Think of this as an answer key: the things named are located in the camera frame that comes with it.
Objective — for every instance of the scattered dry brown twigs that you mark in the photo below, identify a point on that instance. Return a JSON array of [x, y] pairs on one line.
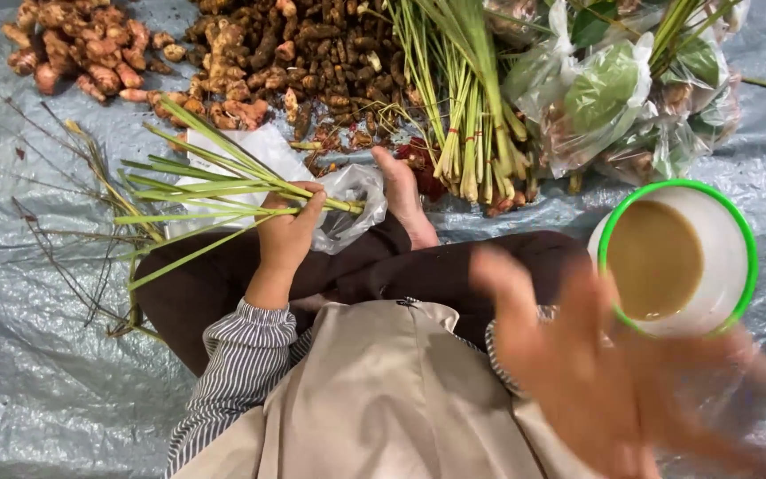
[[84, 219]]

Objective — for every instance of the person's right hand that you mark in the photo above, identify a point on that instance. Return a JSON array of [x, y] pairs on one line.
[[576, 372]]

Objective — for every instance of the beige apron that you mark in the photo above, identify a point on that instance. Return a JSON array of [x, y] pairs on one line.
[[383, 399]]

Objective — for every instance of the green lemongrass stalk bunch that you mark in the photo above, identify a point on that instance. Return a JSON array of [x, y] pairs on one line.
[[223, 193]]

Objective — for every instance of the heap of pinkish galangal roots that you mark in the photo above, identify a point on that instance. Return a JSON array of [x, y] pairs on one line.
[[84, 46]]

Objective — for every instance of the red dried chilli cluster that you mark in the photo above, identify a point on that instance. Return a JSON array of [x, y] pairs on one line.
[[423, 170]]

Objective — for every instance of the heap of bagged green herbs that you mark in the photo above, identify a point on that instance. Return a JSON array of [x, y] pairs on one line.
[[602, 93]]

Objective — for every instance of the person's left hand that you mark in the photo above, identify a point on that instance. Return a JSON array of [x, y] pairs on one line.
[[284, 233]]

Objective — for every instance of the heap of dark turmeric roots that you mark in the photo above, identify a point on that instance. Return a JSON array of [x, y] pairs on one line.
[[330, 53]]

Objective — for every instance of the person's right fingers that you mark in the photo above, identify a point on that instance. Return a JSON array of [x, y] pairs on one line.
[[722, 399]]

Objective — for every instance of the clear crumpled plastic bag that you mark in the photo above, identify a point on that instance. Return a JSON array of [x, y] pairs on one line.
[[356, 199]]

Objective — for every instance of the heap of pale ginger roots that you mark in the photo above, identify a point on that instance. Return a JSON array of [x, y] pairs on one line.
[[230, 73]]

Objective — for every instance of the row of tied lemongrass bundles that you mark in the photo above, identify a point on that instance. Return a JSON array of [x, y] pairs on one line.
[[469, 120]]

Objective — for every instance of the white cup with green rim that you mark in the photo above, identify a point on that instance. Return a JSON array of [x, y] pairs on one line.
[[702, 266]]

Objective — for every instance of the grey plastic tarp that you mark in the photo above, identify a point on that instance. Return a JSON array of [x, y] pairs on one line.
[[37, 372]]

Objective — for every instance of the white paper sheet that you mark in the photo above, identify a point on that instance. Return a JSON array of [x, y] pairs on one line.
[[256, 150]]

